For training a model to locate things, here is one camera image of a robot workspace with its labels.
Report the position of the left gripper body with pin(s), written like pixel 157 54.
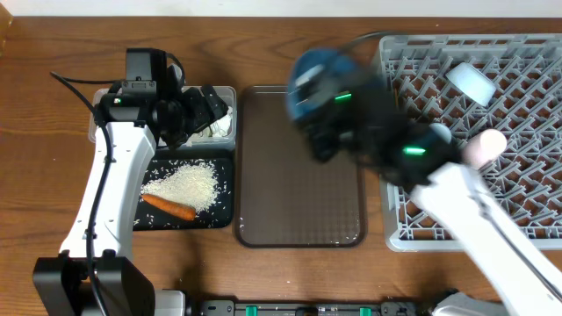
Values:
pixel 172 107

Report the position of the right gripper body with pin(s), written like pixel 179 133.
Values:
pixel 345 135

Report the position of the dark blue plate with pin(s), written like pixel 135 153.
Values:
pixel 324 80

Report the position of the white rice pile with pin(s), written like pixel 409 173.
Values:
pixel 194 184

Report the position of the orange carrot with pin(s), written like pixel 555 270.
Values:
pixel 184 212

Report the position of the light blue bowl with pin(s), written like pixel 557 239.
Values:
pixel 473 83

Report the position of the pink cup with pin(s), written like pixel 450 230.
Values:
pixel 484 148

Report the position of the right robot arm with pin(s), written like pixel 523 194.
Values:
pixel 439 178

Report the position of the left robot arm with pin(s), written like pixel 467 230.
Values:
pixel 94 274

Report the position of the grey dishwasher rack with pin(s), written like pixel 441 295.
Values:
pixel 526 107

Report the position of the clear plastic bin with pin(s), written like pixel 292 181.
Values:
pixel 204 140

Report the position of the brown serving tray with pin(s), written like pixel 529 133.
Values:
pixel 285 198

